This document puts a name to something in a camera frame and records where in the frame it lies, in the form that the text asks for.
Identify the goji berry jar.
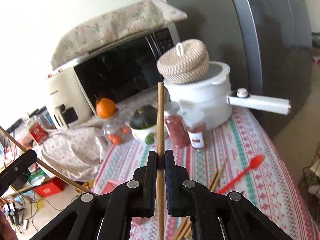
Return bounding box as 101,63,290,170
164,101,190,148

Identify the black microwave oven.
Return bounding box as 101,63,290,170
74,28,174,111

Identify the grey refrigerator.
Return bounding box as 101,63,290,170
166,0,312,137

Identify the woven rattan basket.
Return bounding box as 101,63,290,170
157,39,209,85

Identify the floral cloth under appliances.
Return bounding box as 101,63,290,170
35,116,108,181

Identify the cream air fryer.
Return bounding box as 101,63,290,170
46,67,93,129

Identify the red plastic spoon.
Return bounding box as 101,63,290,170
217,154,264,194

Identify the white electric pot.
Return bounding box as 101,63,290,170
164,61,291,129

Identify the bamboo chopstick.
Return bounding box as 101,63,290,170
0,127,91,193
172,171,218,240
156,82,165,239
172,158,228,240

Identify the red tea tin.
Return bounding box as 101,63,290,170
28,123,48,145

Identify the orange tangerine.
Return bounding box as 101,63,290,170
95,98,117,119

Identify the floral cloth cover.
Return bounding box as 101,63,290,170
51,0,187,70

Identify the dark green squash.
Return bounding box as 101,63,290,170
130,105,157,129

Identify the pink perforated utensil holder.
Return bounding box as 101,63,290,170
99,180,123,195

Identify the person hand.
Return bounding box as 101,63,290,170
1,212,17,240

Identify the glass jar with tomatoes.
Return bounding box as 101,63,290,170
103,109,131,145

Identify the hawthorn slice jar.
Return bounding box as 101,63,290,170
186,121,207,150

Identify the black wire rack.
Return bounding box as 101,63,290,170
298,153,319,224

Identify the white ceramic bowl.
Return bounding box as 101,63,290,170
129,120,157,145

